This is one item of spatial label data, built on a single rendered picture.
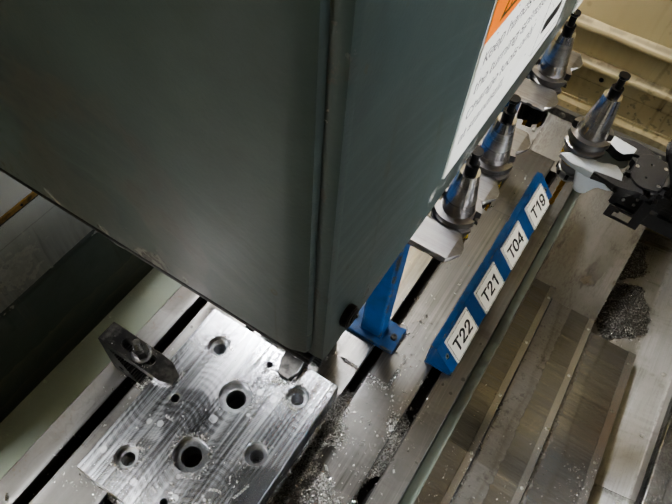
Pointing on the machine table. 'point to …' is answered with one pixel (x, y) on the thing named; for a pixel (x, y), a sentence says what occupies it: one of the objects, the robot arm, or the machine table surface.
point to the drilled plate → (133, 492)
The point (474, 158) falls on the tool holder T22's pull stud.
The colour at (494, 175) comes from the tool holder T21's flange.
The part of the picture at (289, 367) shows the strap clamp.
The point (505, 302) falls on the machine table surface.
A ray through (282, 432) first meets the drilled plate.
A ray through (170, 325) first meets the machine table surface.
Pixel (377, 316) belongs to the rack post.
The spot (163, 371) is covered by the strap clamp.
